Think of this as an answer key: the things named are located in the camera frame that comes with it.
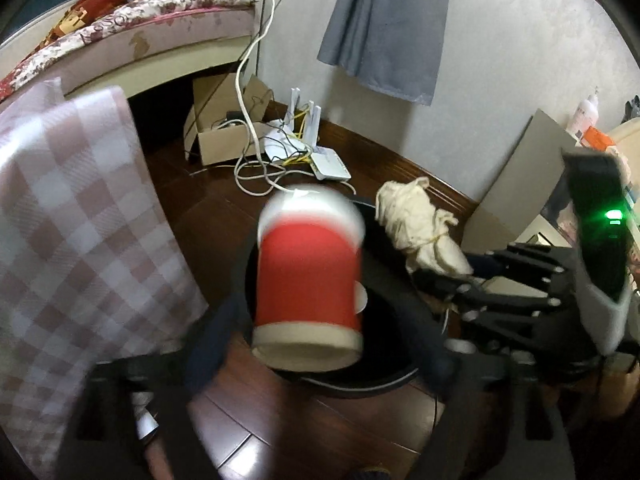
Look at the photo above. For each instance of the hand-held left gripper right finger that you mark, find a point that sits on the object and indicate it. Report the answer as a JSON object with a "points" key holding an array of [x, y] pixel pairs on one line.
{"points": [[431, 347]]}

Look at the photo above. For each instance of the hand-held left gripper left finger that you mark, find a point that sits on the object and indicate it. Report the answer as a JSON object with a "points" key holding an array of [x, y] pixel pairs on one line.
{"points": [[205, 345]]}

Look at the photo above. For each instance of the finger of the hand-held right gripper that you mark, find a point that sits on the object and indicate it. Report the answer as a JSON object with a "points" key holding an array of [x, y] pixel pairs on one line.
{"points": [[510, 315], [530, 262]]}

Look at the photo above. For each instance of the black round trash bin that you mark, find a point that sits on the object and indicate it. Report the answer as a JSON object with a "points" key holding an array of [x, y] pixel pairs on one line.
{"points": [[385, 357]]}

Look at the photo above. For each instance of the cream paper towel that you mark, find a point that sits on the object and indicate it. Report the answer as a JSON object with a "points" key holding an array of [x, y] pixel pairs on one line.
{"points": [[415, 215]]}

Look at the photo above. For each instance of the red paper cup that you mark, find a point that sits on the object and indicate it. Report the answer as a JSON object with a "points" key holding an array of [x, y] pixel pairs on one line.
{"points": [[305, 270]]}

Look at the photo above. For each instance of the grey cardboard sheet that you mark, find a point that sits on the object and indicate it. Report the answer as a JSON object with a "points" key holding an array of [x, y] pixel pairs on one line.
{"points": [[525, 175]]}

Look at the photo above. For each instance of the orange box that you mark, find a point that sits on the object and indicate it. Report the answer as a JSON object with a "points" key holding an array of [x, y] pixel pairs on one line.
{"points": [[597, 137]]}

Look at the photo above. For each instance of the cream cabinet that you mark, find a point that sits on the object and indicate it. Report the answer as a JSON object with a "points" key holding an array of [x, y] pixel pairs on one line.
{"points": [[627, 137]]}

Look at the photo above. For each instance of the white pump bottle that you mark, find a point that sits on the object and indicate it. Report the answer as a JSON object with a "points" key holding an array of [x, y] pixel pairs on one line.
{"points": [[585, 115]]}

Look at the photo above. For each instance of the pink checked tablecloth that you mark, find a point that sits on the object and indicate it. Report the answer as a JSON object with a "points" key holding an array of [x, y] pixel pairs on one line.
{"points": [[75, 210]]}

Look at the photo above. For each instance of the open cardboard box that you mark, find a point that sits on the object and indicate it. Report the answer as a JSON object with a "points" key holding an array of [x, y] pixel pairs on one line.
{"points": [[220, 145]]}

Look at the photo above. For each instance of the white flat modem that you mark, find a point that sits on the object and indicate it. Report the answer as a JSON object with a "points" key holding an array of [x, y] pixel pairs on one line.
{"points": [[330, 162]]}

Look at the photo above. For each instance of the white router with antennas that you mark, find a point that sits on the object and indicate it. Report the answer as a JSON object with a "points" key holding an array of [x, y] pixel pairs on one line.
{"points": [[280, 142]]}

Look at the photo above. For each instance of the grey hanging cloth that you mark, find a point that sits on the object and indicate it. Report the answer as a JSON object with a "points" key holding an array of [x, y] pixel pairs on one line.
{"points": [[385, 25]]}

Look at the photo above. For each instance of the bed with floral mattress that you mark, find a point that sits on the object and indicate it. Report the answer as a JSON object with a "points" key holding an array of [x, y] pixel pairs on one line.
{"points": [[165, 35]]}

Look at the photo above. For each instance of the red patterned blanket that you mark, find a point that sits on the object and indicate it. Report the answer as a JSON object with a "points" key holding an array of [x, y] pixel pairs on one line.
{"points": [[100, 2]]}

